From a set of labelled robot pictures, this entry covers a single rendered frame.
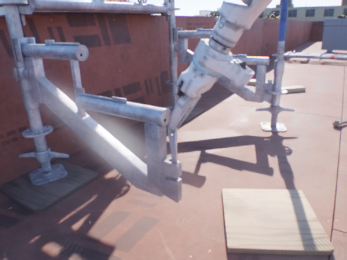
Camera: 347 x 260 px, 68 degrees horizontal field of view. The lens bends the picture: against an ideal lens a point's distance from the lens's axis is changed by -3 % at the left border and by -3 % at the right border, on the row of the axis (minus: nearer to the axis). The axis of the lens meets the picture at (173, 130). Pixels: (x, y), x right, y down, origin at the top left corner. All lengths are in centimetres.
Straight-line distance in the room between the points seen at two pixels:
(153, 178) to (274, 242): 40
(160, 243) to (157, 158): 27
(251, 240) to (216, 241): 11
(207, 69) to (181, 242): 54
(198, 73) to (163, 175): 32
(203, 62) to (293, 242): 59
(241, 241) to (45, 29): 117
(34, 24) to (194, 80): 91
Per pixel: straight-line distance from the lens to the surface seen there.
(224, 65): 57
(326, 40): 645
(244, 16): 55
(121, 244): 89
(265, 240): 88
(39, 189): 122
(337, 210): 111
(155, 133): 72
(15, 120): 131
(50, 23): 139
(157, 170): 77
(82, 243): 93
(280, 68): 166
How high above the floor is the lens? 62
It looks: 21 degrees down
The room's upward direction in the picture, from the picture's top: 2 degrees counter-clockwise
